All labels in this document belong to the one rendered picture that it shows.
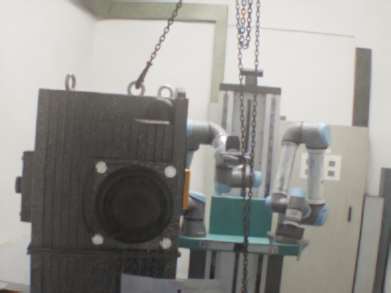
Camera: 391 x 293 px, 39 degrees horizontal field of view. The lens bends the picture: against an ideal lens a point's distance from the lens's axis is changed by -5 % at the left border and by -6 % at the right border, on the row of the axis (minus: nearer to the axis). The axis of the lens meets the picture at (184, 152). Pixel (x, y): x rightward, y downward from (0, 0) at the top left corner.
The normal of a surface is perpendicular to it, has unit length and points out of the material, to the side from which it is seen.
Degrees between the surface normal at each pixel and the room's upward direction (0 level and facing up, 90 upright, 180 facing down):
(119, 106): 90
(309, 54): 90
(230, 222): 90
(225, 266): 90
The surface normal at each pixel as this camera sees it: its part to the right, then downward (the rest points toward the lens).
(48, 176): 0.15, 0.04
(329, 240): -0.11, 0.03
